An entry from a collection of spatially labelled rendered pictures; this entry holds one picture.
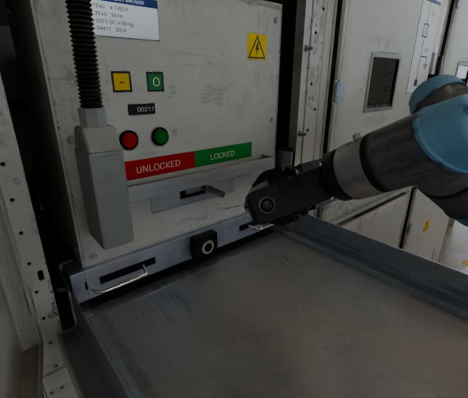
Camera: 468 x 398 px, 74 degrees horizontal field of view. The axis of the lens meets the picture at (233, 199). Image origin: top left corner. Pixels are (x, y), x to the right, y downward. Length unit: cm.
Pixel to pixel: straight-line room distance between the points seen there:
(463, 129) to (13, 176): 52
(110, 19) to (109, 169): 24
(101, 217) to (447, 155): 42
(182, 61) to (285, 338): 51
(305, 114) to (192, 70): 31
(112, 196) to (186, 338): 26
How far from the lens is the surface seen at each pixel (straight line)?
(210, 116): 67
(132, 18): 60
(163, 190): 59
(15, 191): 52
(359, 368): 55
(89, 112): 47
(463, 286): 72
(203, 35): 66
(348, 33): 91
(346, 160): 40
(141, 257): 65
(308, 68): 82
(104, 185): 47
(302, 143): 83
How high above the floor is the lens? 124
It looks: 21 degrees down
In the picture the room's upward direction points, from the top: straight up
